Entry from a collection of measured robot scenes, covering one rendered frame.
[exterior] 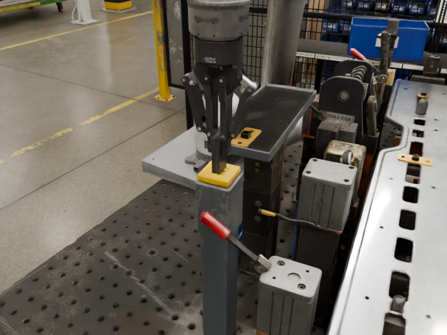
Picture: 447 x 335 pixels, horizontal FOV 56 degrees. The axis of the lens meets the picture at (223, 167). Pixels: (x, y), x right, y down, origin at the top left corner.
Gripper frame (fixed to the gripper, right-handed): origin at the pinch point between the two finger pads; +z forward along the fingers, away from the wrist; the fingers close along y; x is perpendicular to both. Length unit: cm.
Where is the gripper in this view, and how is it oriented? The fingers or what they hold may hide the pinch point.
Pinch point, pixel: (219, 153)
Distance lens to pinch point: 73.9
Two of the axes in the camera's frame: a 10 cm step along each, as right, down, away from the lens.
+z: 0.0, 8.6, 5.1
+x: 4.1, -4.6, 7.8
